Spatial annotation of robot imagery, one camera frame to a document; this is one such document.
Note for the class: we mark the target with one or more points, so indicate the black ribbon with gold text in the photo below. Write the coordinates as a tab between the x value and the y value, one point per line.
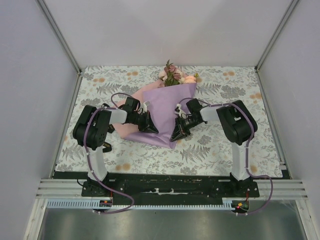
108	140

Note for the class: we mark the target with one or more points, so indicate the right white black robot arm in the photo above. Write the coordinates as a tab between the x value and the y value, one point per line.
239	128

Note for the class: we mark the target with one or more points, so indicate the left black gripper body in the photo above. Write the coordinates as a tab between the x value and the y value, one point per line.
142	121

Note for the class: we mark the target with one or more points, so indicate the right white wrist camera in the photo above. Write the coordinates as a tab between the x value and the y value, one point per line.
178	110

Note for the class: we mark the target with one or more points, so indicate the dark pink fake flower stem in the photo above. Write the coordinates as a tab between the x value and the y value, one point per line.
173	74

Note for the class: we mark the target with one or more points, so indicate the floral patterned table mat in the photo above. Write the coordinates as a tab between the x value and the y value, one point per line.
205	152

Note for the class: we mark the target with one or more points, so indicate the aluminium frame rail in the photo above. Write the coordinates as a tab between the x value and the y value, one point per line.
283	189

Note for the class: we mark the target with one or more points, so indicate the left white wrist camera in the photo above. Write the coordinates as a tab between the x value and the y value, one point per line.
144	106

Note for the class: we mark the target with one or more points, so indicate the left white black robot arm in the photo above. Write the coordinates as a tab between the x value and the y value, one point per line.
91	130

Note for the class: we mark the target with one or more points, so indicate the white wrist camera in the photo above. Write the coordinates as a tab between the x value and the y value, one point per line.
144	106
178	110

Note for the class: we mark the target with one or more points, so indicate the cream rose fake flower stem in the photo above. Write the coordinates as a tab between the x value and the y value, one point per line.
190	79

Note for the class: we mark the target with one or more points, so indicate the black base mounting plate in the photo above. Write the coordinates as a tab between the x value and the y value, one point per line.
170	189

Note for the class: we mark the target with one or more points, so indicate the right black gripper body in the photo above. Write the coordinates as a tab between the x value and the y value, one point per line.
185	125

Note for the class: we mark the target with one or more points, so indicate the white slotted cable duct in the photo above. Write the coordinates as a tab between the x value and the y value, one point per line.
106	204

